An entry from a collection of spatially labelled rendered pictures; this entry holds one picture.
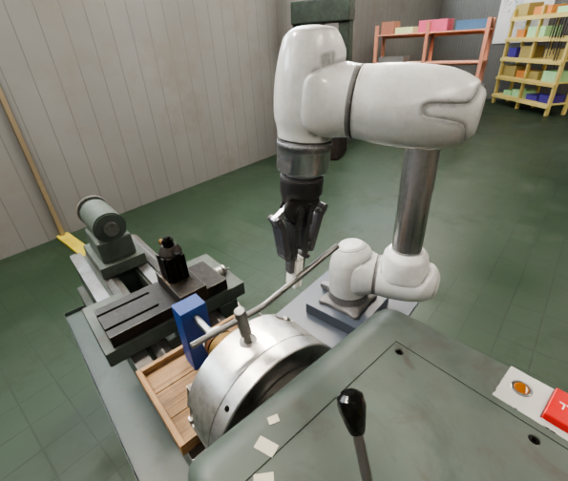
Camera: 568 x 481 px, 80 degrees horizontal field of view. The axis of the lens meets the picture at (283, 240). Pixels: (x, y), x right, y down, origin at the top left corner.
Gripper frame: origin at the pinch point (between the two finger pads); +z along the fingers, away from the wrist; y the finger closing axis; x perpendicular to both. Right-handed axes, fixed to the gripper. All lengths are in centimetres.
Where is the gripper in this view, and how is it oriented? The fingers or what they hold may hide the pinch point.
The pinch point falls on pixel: (295, 270)
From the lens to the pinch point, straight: 68.0
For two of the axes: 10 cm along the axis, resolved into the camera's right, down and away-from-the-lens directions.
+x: 6.4, 4.0, -6.5
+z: -0.4, 8.7, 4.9
